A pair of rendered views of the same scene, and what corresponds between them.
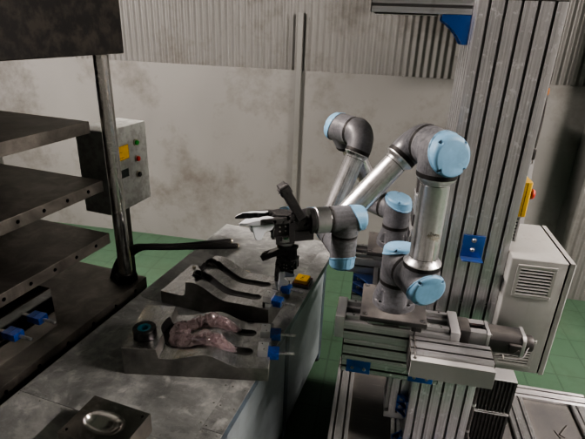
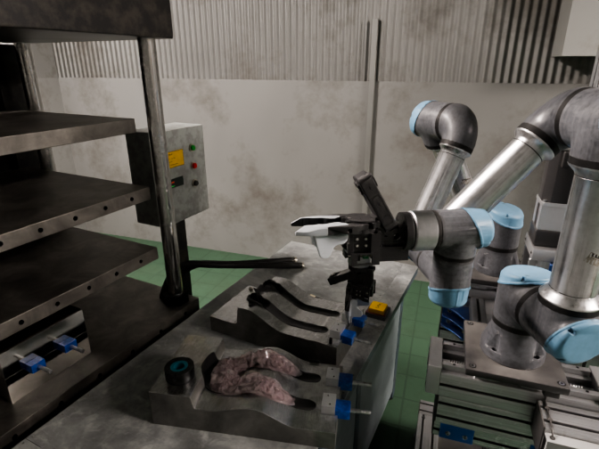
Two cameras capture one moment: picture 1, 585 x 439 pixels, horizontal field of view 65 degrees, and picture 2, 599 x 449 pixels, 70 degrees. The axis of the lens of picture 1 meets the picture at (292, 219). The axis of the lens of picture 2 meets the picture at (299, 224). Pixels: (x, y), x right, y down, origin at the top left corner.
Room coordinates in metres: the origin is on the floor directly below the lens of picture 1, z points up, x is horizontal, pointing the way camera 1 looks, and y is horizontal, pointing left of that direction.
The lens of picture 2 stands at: (0.43, 0.03, 1.73)
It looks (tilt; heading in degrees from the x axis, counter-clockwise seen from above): 21 degrees down; 9
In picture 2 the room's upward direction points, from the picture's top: straight up
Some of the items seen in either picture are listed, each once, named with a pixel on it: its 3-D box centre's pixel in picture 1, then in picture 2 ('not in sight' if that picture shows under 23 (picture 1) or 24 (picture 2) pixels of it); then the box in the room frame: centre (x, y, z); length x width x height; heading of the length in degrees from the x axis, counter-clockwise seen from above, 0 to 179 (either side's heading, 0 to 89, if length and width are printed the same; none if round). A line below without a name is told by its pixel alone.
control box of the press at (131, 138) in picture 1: (126, 261); (182, 280); (2.18, 0.87, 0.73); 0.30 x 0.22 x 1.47; 162
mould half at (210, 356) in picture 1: (203, 341); (253, 385); (1.39, 0.31, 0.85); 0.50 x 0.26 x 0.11; 89
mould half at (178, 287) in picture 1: (226, 286); (286, 314); (1.76, 0.28, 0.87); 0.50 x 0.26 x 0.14; 72
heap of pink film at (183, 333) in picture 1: (204, 329); (254, 371); (1.40, 0.31, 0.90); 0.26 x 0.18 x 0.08; 89
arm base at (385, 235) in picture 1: (393, 233); (497, 255); (1.90, -0.46, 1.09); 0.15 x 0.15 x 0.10
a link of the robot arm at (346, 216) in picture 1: (346, 219); (457, 230); (1.21, -0.15, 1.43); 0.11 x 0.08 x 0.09; 105
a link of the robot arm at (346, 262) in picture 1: (340, 247); (447, 273); (1.23, -0.15, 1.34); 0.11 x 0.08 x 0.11; 15
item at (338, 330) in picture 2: (279, 301); (350, 338); (1.61, 0.04, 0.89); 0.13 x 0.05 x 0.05; 72
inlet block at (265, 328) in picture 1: (278, 334); (348, 381); (1.45, 0.04, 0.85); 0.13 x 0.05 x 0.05; 89
